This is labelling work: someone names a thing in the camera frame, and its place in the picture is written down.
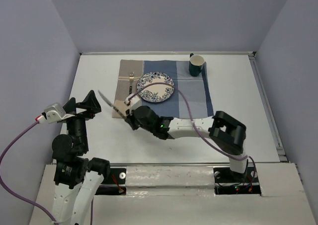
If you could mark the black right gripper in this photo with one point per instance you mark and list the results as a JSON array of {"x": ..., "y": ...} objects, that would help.
[{"x": 130, "y": 116}]

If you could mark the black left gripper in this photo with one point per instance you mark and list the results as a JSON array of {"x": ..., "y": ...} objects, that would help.
[{"x": 91, "y": 102}]

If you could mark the black-handled steak knife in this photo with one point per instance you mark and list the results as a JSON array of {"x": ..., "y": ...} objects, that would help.
[{"x": 108, "y": 102}]

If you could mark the blue floral plate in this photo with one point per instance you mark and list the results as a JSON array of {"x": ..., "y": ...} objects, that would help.
[{"x": 155, "y": 87}]

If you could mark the black-handled fork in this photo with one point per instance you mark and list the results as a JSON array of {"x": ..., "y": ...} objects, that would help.
[{"x": 131, "y": 80}]

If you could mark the blue patchwork cloth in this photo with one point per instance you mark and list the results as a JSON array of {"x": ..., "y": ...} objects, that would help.
[{"x": 191, "y": 96}]

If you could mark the green mug white inside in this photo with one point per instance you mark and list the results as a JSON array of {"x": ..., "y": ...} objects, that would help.
[{"x": 196, "y": 63}]

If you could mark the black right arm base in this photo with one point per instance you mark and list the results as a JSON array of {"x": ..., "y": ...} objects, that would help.
[{"x": 228, "y": 182}]

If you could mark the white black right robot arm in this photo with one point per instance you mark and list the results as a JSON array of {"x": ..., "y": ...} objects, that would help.
[{"x": 225, "y": 131}]

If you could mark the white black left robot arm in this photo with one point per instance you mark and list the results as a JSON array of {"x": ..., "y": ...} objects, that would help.
[{"x": 76, "y": 178}]

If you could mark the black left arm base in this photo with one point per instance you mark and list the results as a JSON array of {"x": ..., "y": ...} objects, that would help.
[{"x": 114, "y": 185}]

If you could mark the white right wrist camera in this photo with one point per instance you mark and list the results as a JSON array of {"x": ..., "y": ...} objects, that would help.
[{"x": 132, "y": 102}]

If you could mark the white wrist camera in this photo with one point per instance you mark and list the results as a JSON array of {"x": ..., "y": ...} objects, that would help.
[
  {"x": 132, "y": 102},
  {"x": 53, "y": 113}
]

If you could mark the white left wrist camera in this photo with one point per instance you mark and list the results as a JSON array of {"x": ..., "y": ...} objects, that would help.
[{"x": 53, "y": 113}]

